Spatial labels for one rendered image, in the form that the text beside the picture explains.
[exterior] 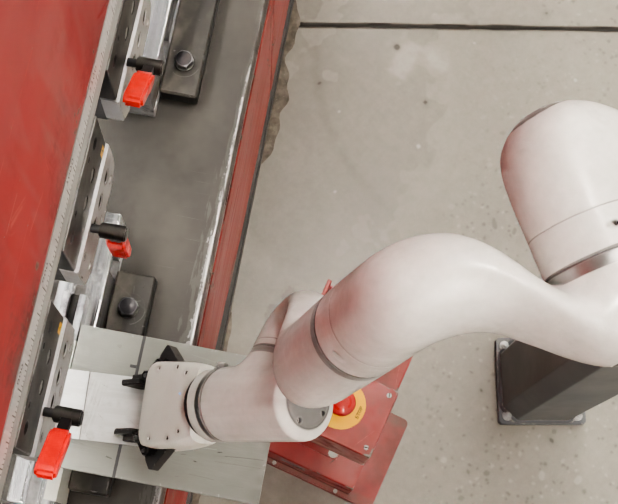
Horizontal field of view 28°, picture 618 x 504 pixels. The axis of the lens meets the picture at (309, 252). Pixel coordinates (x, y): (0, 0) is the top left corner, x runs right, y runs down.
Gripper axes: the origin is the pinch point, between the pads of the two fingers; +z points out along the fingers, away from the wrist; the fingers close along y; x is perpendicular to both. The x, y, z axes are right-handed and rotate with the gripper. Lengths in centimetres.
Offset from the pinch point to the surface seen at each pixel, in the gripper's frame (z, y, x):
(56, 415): -14.6, 4.6, -19.3
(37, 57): -41, -20, -42
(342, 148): 63, -74, 85
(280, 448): 57, -7, 73
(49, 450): -17.8, 8.5, -21.3
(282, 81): 72, -88, 74
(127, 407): 2.9, -0.3, 0.7
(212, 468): -4.4, 5.8, 9.6
